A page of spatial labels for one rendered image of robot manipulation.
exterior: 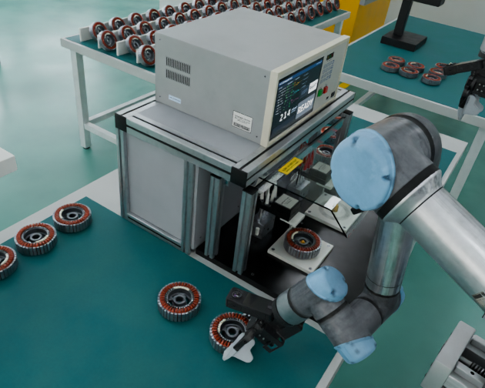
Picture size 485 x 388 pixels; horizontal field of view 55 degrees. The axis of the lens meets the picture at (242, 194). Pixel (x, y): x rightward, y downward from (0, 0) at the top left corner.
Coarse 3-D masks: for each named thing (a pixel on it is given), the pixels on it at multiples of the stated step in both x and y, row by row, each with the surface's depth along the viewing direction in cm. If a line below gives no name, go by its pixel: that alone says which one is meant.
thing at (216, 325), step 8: (232, 312) 118; (216, 320) 115; (224, 320) 115; (232, 320) 117; (240, 320) 116; (248, 320) 116; (216, 328) 113; (224, 328) 116; (232, 328) 115; (240, 328) 117; (216, 336) 111; (232, 336) 113; (216, 344) 110; (224, 344) 110
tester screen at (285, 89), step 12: (300, 72) 120; (312, 72) 127; (288, 84) 117; (300, 84) 123; (288, 96) 120; (276, 108) 117; (288, 108) 123; (312, 108) 138; (276, 120) 120; (276, 132) 123
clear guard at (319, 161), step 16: (304, 144) 135; (288, 160) 127; (304, 160) 128; (320, 160) 129; (272, 176) 120; (288, 176) 120; (304, 176) 121; (320, 176) 122; (304, 192) 115; (320, 192) 116; (336, 192) 117; (336, 208) 112; (352, 224) 115
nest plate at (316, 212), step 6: (306, 210) 157; (312, 210) 157; (318, 210) 157; (324, 210) 158; (312, 216) 155; (318, 216) 155; (324, 216) 155; (330, 216) 155; (324, 222) 153; (330, 222) 153; (336, 222) 153; (336, 228) 152
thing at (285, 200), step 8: (264, 192) 142; (264, 200) 139; (280, 200) 136; (288, 200) 136; (296, 200) 137; (264, 208) 138; (272, 208) 136; (280, 208) 134; (288, 208) 133; (296, 208) 136; (264, 216) 144; (280, 216) 136; (288, 216) 134; (296, 216) 137; (304, 216) 138; (296, 224) 135
